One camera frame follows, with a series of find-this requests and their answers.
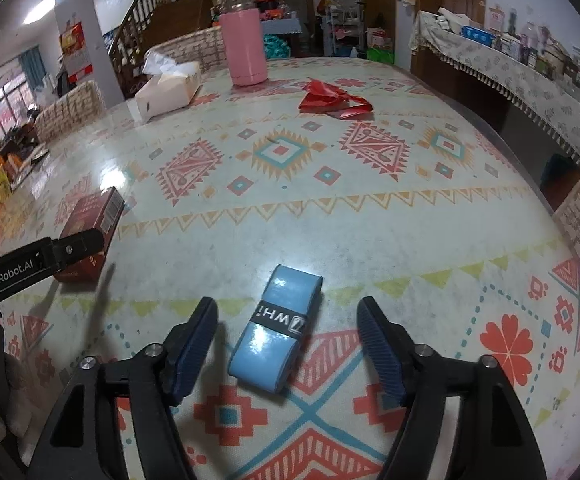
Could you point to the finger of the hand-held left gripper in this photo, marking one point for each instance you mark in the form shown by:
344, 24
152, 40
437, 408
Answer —
77, 247

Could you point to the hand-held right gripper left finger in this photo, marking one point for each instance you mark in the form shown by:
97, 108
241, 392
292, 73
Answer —
189, 355

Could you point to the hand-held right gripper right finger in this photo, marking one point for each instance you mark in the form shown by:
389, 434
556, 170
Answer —
385, 355

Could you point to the dark red box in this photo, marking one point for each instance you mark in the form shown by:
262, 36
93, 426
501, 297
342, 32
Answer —
94, 210

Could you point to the blue grip tape roll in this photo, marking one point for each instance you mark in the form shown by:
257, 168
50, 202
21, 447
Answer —
265, 360

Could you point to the white tissue box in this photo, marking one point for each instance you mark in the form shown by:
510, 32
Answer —
167, 92

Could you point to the blue curtain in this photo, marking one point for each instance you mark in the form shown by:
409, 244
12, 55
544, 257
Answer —
32, 65

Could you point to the wooden staircase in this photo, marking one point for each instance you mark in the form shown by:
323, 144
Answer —
154, 15

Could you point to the dark wooden sideboard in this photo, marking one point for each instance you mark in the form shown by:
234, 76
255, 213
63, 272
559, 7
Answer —
560, 175

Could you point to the pink bottle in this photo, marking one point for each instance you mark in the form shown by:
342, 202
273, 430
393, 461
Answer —
242, 45

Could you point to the red plastic wrapper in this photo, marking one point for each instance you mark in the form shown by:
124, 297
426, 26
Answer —
320, 95

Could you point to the teal woven bag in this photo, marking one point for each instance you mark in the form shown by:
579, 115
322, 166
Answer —
275, 45

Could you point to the green bag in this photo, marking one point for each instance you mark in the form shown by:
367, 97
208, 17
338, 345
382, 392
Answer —
380, 55

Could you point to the floral fringed cloth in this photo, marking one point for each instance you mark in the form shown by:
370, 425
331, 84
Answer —
510, 75

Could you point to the blue packet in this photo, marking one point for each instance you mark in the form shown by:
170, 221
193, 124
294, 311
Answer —
477, 35

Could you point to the cluster of bottles and jars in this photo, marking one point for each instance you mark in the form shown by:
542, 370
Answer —
545, 50

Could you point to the wooden door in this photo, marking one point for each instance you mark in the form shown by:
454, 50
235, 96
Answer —
380, 5

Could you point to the red wall poster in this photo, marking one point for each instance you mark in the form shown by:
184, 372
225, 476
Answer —
75, 50

